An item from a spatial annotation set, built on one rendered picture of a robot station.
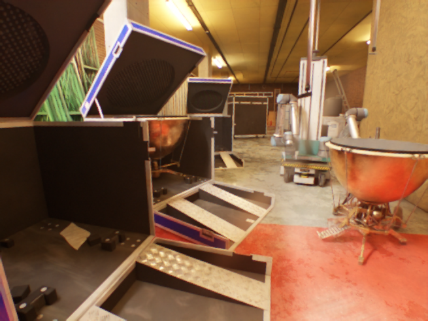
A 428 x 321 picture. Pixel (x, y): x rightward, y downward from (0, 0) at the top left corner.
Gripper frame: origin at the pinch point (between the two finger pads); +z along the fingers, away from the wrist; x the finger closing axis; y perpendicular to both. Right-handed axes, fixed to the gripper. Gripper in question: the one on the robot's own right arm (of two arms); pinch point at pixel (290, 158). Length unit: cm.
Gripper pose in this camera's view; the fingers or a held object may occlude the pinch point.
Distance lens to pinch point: 282.6
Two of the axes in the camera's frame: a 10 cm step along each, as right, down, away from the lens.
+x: -9.6, 0.6, 2.7
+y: 2.7, 2.0, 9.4
